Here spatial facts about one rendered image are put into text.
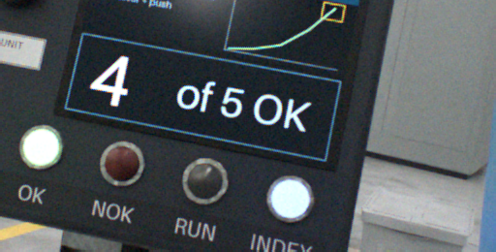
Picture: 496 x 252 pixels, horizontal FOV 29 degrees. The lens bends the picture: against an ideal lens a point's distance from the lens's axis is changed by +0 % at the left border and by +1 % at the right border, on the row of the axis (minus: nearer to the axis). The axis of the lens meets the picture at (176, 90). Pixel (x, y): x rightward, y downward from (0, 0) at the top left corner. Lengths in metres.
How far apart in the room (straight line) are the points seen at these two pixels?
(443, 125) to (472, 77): 0.45
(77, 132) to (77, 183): 0.03
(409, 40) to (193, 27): 7.67
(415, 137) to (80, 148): 7.70
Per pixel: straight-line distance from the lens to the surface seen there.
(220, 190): 0.56
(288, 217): 0.56
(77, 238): 0.65
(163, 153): 0.57
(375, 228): 3.82
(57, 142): 0.58
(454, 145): 8.19
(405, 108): 8.25
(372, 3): 0.58
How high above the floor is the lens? 1.23
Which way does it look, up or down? 7 degrees down
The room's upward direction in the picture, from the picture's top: 10 degrees clockwise
